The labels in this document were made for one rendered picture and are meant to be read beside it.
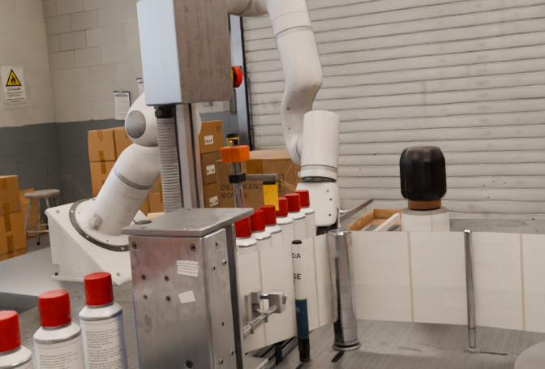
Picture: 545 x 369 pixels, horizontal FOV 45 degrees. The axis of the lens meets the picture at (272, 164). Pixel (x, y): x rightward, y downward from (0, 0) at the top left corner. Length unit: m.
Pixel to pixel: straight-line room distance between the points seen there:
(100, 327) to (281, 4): 0.93
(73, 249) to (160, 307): 1.10
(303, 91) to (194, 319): 0.84
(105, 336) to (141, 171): 1.01
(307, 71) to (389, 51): 4.24
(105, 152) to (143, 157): 3.53
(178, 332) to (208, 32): 0.52
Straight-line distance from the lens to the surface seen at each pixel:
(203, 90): 1.09
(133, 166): 1.80
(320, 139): 1.48
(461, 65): 5.57
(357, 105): 5.82
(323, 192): 1.46
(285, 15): 1.53
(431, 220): 1.19
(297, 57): 1.51
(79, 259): 1.87
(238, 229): 1.13
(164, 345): 0.81
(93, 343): 0.84
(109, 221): 1.89
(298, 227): 1.35
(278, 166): 1.82
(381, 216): 2.38
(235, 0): 1.64
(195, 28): 1.10
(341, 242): 1.04
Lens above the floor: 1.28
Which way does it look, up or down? 6 degrees down
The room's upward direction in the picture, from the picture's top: 4 degrees counter-clockwise
